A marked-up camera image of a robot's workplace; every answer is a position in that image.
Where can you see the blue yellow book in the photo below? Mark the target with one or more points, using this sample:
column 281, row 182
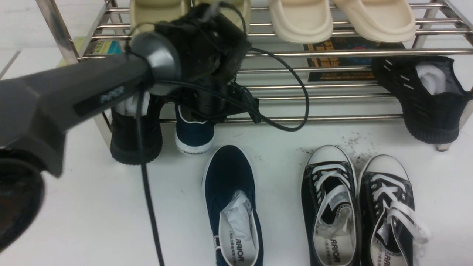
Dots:
column 81, row 43

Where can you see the olive green slipper right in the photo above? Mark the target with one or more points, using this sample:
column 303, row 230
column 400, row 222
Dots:
column 240, row 11

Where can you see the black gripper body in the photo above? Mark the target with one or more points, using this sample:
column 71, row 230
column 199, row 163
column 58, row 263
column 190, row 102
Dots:
column 210, row 50

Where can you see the cream slipper left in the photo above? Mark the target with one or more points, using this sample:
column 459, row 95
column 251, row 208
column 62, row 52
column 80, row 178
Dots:
column 301, row 21

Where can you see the black knit sneaker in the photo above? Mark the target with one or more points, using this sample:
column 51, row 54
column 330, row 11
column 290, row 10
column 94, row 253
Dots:
column 124, row 144
column 431, row 97

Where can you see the black knit sneaker right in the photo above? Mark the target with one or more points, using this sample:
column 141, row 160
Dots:
column 431, row 97

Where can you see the black knit sneaker left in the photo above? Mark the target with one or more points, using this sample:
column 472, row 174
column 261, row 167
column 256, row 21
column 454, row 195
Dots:
column 124, row 144

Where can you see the olive green slipper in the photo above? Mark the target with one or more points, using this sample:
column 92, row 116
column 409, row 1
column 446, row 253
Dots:
column 145, row 13
column 240, row 11

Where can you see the olive green slipper left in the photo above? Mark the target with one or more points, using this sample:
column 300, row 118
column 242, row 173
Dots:
column 145, row 13

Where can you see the cream slipper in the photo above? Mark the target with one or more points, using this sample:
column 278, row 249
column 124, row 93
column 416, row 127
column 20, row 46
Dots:
column 301, row 21
column 389, row 21

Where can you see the black canvas lace-up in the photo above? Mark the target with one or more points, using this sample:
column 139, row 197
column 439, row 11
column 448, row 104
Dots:
column 392, row 234
column 328, row 198

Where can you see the black canvas lace-up left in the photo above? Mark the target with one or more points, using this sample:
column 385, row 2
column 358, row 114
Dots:
column 328, row 198

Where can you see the cream slipper right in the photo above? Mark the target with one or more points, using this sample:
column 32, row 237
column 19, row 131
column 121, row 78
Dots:
column 389, row 21

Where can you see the navy slip-on shoe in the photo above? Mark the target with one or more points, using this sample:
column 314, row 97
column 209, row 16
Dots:
column 230, row 196
column 193, row 135

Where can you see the stainless steel shoe rack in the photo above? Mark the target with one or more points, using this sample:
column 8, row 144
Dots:
column 108, row 27

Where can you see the black canvas lace-up right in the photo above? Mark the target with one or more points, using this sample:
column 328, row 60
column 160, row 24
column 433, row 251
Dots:
column 392, row 234

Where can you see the black orange book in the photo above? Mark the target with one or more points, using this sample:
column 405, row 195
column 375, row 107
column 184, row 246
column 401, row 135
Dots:
column 340, row 59

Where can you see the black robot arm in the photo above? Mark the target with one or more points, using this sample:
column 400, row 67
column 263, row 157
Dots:
column 37, row 110

